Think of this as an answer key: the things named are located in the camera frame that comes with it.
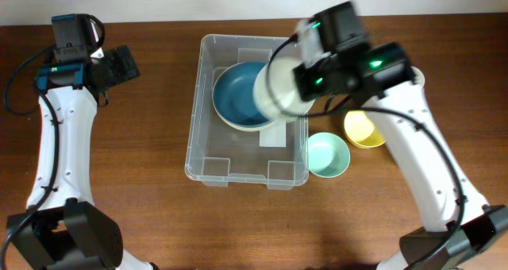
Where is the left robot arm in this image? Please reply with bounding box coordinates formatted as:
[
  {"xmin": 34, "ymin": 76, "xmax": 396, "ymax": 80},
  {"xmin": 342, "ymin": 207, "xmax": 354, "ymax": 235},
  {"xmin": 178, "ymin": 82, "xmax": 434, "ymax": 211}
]
[{"xmin": 1, "ymin": 13, "xmax": 156, "ymax": 270}]

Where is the cream white cup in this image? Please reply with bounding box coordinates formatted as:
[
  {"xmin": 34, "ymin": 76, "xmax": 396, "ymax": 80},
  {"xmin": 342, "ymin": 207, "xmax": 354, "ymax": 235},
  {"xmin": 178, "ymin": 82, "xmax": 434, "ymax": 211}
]
[{"xmin": 411, "ymin": 66, "xmax": 425, "ymax": 88}]

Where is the mint green bowl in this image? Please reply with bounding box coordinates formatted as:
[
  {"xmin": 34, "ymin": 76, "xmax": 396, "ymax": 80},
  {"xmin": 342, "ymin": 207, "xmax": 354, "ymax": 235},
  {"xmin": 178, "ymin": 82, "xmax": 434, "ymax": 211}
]
[{"xmin": 307, "ymin": 133, "xmax": 351, "ymax": 179}]

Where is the white bowl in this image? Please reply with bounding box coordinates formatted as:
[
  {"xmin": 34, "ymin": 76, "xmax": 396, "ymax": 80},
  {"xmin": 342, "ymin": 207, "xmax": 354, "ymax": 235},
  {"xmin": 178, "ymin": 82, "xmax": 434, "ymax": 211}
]
[{"xmin": 253, "ymin": 56, "xmax": 314, "ymax": 122}]

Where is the yellow bowl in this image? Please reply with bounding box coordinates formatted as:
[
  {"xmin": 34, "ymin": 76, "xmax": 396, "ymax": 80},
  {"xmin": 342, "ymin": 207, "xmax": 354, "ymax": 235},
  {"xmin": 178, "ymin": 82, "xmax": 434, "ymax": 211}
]
[{"xmin": 344, "ymin": 111, "xmax": 386, "ymax": 149}]

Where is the clear plastic storage container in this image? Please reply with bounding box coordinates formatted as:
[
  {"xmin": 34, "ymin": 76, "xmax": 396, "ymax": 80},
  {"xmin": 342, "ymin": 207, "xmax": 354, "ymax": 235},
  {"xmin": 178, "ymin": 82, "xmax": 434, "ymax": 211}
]
[{"xmin": 184, "ymin": 34, "xmax": 309, "ymax": 190}]

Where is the white label in container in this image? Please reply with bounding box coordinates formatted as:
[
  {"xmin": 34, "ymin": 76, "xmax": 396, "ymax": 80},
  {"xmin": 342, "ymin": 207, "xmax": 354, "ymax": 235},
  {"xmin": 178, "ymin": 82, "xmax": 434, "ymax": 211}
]
[{"xmin": 259, "ymin": 120, "xmax": 287, "ymax": 148}]

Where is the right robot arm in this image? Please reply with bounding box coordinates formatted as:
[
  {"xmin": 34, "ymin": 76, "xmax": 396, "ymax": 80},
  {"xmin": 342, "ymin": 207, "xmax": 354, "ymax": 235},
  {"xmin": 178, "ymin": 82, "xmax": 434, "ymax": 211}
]
[{"xmin": 294, "ymin": 2, "xmax": 507, "ymax": 269}]

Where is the dark blue plate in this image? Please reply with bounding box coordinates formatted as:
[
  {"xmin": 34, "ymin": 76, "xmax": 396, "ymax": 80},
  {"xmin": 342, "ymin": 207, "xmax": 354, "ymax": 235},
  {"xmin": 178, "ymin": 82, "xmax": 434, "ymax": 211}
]
[{"xmin": 212, "ymin": 61, "xmax": 269, "ymax": 125}]

